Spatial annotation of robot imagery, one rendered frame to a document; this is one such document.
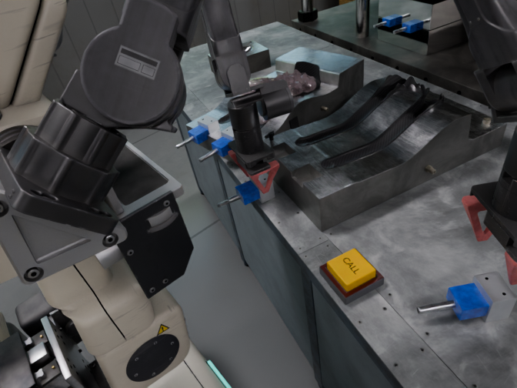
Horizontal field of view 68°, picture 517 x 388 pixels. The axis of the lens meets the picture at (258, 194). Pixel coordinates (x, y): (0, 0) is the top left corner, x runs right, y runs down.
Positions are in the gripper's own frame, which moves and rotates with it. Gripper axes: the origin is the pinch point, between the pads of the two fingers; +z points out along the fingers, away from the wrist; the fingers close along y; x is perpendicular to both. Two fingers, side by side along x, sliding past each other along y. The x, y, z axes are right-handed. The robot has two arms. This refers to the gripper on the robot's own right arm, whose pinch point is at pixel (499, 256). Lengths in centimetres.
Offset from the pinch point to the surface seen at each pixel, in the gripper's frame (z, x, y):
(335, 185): 3.6, 16.3, 25.2
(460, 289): 8.4, 3.0, 1.4
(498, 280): 7.1, -2.2, 1.0
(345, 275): 9.0, 19.1, 7.9
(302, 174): 5.7, 21.2, 33.5
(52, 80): 49, 174, 262
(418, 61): 13, -32, 97
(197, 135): 6, 45, 59
